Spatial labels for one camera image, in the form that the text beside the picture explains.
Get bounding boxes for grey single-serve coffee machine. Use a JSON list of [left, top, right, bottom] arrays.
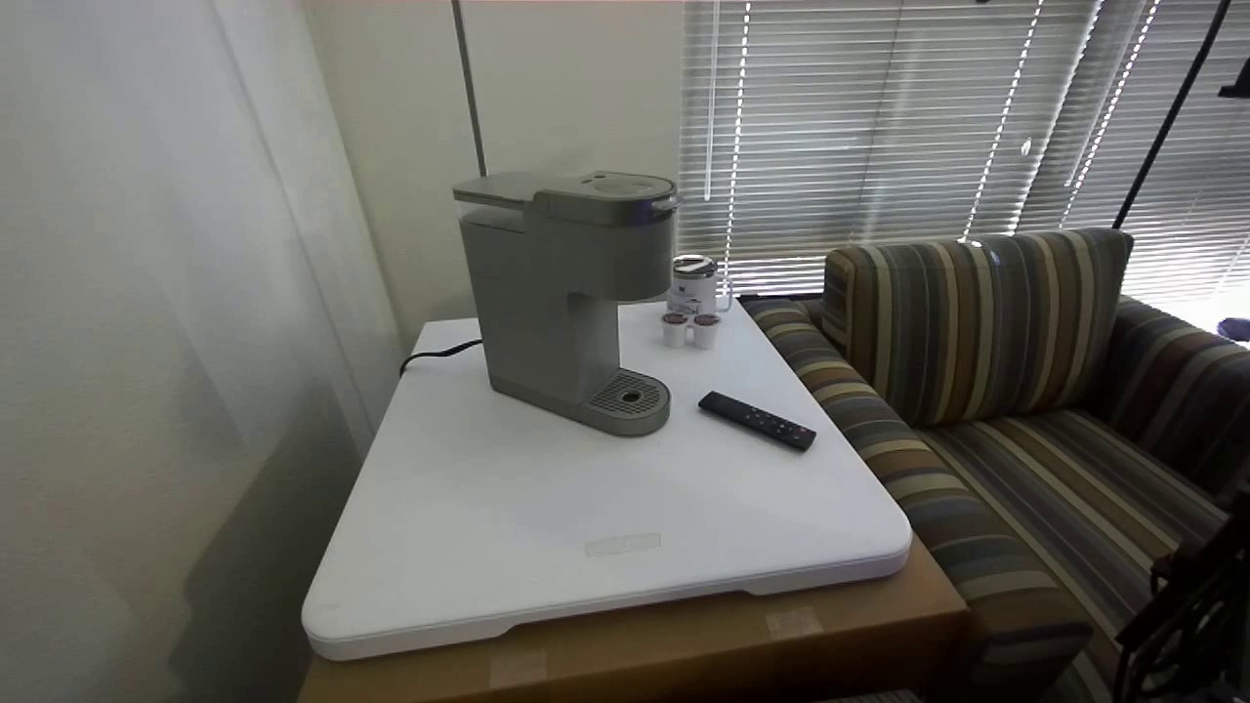
[[450, 168, 685, 442]]

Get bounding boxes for brown table base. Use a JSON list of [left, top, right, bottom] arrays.
[[294, 538, 974, 703]]

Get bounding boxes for black power cable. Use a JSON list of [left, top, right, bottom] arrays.
[[393, 338, 483, 382]]

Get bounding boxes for white printed mug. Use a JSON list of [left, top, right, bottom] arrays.
[[663, 252, 721, 323]]

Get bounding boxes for striped sofa cushion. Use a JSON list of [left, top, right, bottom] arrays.
[[822, 228, 1138, 431]]

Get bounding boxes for black tripod pole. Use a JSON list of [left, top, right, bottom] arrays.
[[1111, 0, 1234, 236]]

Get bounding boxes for striped fabric sofa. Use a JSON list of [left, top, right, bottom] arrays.
[[738, 232, 1250, 703]]

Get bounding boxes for white window blinds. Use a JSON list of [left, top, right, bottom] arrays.
[[677, 0, 1250, 327]]

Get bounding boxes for black remote control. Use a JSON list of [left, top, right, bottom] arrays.
[[695, 387, 822, 456]]

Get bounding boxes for black metal stand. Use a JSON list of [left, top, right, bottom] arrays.
[[1111, 485, 1250, 703]]

